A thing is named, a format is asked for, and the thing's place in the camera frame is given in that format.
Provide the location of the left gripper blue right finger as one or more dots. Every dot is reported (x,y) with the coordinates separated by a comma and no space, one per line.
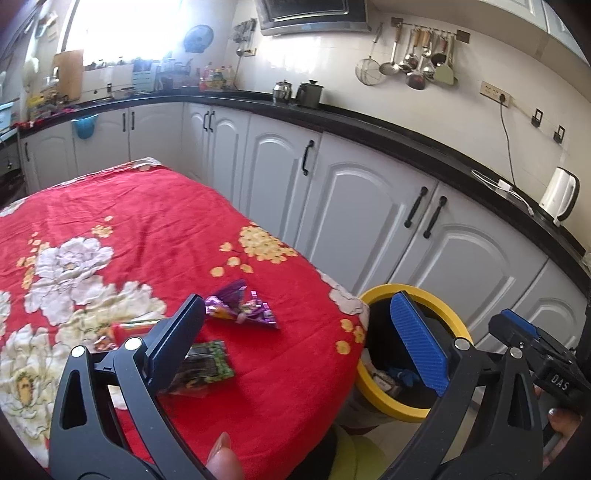
(452,441)

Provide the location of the person's left hand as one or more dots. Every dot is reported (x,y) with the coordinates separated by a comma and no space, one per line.
(222,462)

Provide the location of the red snack tube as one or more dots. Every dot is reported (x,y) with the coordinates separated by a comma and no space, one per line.
(113,336)

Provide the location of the red floral tablecloth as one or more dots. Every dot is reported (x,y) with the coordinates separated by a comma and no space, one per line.
(131,243)

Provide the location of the green trousers leg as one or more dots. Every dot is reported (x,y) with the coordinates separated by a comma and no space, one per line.
(356,458)

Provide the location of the white electric kettle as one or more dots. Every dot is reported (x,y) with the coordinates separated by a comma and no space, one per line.
(560,195)

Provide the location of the wall power socket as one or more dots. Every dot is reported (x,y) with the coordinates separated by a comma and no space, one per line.
(496,94)

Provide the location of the white cabinets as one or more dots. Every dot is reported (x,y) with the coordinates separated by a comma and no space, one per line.
(528,26)
(357,214)

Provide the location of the blue hanging bag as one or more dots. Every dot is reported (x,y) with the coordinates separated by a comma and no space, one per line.
(84,127)

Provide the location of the hanging wire strainer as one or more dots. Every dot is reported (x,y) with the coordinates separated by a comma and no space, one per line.
(368,69)

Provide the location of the blue knotted plastic bag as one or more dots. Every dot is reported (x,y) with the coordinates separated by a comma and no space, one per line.
(406,377)

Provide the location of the hanging metal ladle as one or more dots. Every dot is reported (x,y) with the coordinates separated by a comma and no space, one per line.
(391,67)

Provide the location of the steel range hood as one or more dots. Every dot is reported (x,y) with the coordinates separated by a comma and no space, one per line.
(285,17)

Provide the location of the purple snack wrapper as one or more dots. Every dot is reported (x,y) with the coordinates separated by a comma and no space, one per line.
(237,303)

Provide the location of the black kitchen countertop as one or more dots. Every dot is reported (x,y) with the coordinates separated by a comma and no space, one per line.
(417,150)

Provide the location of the steel teapot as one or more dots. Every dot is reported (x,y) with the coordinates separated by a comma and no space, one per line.
(282,92)

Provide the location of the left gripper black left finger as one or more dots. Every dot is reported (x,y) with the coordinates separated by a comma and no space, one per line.
(87,440)

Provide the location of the white lower cabinets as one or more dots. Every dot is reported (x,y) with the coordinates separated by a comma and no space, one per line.
(357,214)

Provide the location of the dark green snack packet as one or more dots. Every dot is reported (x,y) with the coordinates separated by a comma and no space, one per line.
(204,364)

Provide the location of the hanging green spatula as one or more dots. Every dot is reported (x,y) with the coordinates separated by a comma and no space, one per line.
(444,73)

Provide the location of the oil bottles group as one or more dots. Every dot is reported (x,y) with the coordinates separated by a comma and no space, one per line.
(216,78)

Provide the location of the wooden cutting board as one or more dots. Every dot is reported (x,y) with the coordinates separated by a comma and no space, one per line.
(68,68)

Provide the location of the person's right hand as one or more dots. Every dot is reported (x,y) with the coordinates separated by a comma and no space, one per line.
(564,423)

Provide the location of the blue wall fan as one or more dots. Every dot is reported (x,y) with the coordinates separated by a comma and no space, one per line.
(198,39)

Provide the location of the yellow rimmed trash bin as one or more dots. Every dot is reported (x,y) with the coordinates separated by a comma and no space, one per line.
(385,352)

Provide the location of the white upper cabinets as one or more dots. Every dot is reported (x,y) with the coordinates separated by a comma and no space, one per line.
(528,26)

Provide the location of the dark green pot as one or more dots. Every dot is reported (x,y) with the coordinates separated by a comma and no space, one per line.
(309,94)

